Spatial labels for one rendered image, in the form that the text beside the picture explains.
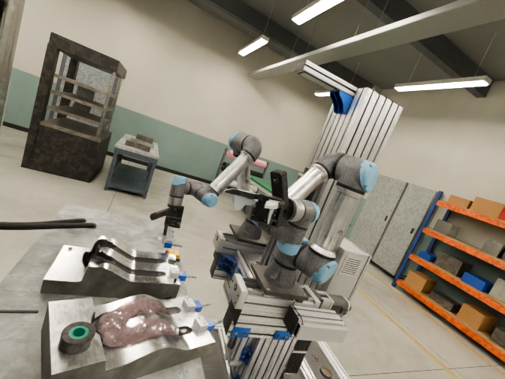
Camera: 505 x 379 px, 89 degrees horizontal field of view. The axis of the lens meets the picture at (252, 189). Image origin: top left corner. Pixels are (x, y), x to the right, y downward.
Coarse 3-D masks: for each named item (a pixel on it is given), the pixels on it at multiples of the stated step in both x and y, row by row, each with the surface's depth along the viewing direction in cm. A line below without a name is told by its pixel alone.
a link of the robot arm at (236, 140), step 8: (232, 136) 150; (240, 136) 146; (248, 136) 144; (232, 144) 150; (240, 144) 144; (248, 168) 158; (240, 176) 159; (248, 176) 160; (240, 184) 162; (248, 184) 163
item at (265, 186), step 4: (252, 176) 596; (252, 180) 551; (256, 180) 544; (260, 180) 567; (264, 180) 592; (268, 180) 625; (256, 184) 537; (260, 184) 520; (264, 184) 530; (268, 184) 556; (260, 188) 520; (264, 188) 504; (268, 188) 501; (264, 192) 505; (268, 192) 491
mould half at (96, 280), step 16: (112, 240) 121; (64, 256) 109; (80, 256) 113; (112, 256) 110; (144, 256) 127; (160, 256) 131; (48, 272) 98; (64, 272) 101; (80, 272) 104; (96, 272) 100; (112, 272) 102; (48, 288) 95; (64, 288) 97; (80, 288) 100; (96, 288) 102; (112, 288) 104; (128, 288) 107; (144, 288) 109; (160, 288) 112; (176, 288) 115
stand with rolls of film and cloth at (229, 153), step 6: (228, 150) 665; (222, 156) 659; (228, 156) 661; (222, 162) 662; (258, 162) 712; (264, 162) 726; (222, 168) 671; (216, 174) 666; (252, 174) 713; (258, 174) 724; (264, 174) 747; (234, 180) 703; (234, 186) 702; (252, 186) 735; (258, 192) 757
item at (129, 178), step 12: (120, 144) 431; (132, 144) 448; (144, 144) 465; (156, 144) 591; (120, 156) 589; (132, 156) 431; (144, 156) 437; (156, 156) 446; (120, 168) 549; (132, 168) 584; (108, 180) 429; (120, 180) 473; (132, 180) 499; (144, 180) 528; (132, 192) 448; (144, 192) 455
